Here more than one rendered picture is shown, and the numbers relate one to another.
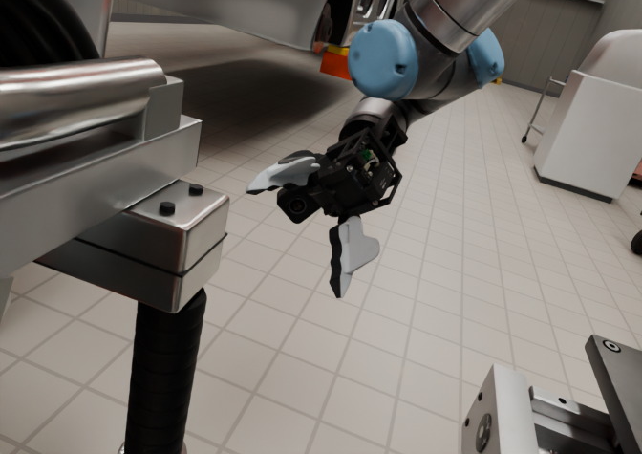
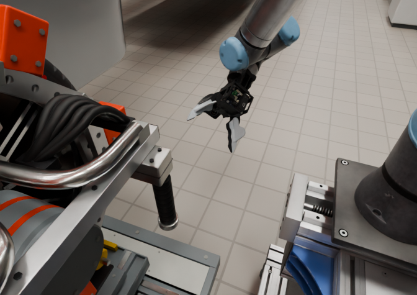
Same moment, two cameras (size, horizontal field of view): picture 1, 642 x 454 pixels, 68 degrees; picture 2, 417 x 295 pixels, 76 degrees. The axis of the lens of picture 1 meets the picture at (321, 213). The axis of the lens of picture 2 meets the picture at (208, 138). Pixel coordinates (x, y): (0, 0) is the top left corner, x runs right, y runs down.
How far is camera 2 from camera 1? 0.24 m
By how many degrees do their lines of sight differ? 19
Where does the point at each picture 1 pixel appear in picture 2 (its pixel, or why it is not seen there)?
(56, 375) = not seen: hidden behind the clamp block
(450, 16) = (256, 36)
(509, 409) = (296, 192)
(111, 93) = (128, 143)
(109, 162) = (133, 158)
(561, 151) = (406, 3)
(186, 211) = (157, 160)
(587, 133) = not seen: outside the picture
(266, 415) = (229, 184)
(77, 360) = not seen: hidden behind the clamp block
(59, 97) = (118, 154)
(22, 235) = (118, 185)
